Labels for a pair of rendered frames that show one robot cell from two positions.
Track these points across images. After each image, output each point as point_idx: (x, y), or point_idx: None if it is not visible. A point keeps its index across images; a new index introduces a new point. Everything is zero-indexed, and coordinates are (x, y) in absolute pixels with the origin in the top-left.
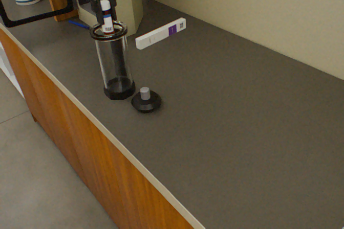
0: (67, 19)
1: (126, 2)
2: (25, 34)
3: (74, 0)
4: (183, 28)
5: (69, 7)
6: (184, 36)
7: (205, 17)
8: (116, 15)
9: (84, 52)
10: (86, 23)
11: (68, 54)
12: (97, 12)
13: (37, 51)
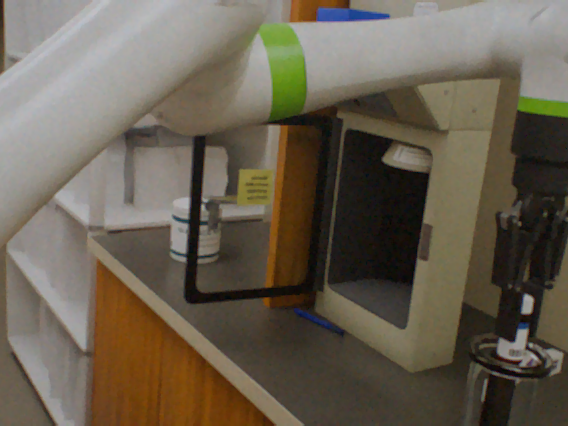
0: (288, 307)
1: (454, 298)
2: (211, 323)
3: (319, 272)
4: (555, 372)
5: (307, 284)
6: (565, 389)
7: None
8: (432, 320)
9: (354, 385)
10: (333, 321)
11: (320, 383)
12: (509, 314)
13: (250, 364)
